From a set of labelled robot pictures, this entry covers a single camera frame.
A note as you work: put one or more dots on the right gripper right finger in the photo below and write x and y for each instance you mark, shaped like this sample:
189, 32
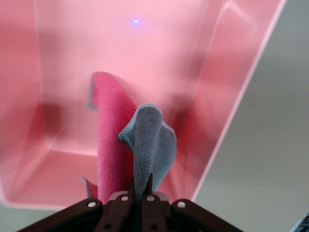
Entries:
169, 217

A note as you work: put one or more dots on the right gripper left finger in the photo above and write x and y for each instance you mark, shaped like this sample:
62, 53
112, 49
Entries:
108, 217

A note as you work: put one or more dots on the grey and pink cloth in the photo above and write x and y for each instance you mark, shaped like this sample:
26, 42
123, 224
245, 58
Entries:
113, 135

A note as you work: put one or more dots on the pink plastic bin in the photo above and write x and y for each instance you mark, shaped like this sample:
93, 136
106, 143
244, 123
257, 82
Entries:
157, 60

